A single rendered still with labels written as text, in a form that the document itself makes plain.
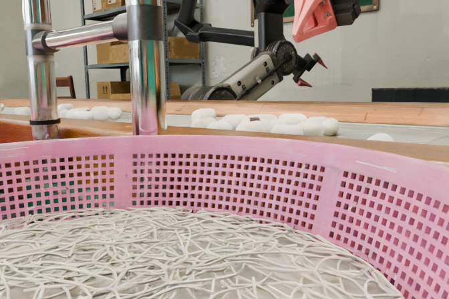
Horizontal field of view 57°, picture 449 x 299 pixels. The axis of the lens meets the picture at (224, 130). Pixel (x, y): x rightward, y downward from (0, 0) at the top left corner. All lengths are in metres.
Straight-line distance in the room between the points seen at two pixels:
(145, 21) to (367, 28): 2.42
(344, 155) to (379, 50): 2.42
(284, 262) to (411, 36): 2.42
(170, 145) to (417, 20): 2.37
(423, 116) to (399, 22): 2.03
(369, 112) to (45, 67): 0.42
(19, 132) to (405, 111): 0.47
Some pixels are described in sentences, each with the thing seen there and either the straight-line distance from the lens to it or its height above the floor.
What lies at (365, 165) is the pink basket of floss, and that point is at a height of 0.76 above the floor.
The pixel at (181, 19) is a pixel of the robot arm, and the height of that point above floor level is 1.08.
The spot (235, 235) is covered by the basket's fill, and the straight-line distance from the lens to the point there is 0.19.
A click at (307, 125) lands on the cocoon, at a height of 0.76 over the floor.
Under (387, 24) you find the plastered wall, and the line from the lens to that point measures 2.61.
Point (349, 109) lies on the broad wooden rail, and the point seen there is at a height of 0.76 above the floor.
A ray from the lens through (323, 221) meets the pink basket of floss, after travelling 0.20.
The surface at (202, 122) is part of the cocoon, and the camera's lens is 0.48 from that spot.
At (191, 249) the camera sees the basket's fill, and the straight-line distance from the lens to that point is 0.18.
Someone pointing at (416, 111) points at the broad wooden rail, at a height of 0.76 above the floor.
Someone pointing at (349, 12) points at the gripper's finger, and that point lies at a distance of 0.63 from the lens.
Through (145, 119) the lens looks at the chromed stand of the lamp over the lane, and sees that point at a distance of 0.27.
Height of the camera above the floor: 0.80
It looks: 7 degrees down
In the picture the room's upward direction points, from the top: 1 degrees counter-clockwise
